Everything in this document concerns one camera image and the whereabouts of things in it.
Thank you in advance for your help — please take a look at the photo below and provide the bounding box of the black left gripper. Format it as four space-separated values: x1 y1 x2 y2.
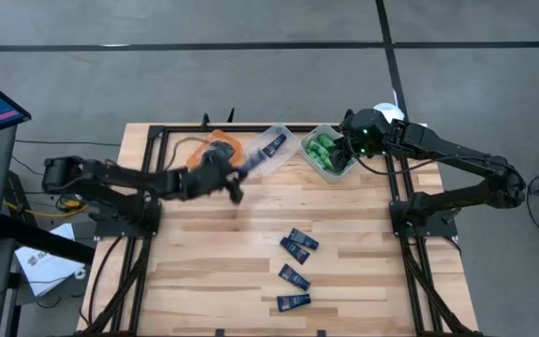
182 149 253 206

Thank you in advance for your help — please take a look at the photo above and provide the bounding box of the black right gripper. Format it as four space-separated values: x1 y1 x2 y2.
331 108 393 175

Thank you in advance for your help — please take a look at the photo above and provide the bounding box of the dark blue travel tube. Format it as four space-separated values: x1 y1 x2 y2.
287 227 320 251
240 150 269 175
276 293 313 313
279 236 312 266
261 133 288 159
277 263 312 291

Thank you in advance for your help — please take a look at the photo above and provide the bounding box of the black disc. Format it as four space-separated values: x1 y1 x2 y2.
206 139 237 163

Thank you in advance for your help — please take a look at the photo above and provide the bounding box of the grey plastic bin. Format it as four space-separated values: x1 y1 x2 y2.
299 124 361 185

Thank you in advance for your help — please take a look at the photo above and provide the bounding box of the clear plastic bin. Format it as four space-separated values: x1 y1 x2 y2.
243 123 301 178

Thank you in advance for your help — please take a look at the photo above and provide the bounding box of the orange plastic bin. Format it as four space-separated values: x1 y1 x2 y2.
185 129 245 172

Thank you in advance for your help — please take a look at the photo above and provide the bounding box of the white wipes canister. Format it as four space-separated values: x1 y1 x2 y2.
371 101 406 124

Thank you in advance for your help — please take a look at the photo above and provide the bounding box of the black stand beam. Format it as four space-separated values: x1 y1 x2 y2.
0 213 96 264

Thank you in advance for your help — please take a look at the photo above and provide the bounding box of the white printed paper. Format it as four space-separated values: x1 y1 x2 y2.
14 222 87 298

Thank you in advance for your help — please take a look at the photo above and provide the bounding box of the black aluminium table frame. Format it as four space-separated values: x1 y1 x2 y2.
70 108 486 337

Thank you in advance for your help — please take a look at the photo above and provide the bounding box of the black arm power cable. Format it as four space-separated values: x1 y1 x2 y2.
86 235 125 329

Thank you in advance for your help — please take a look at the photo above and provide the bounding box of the yellow cable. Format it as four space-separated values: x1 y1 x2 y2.
2 198 91 220

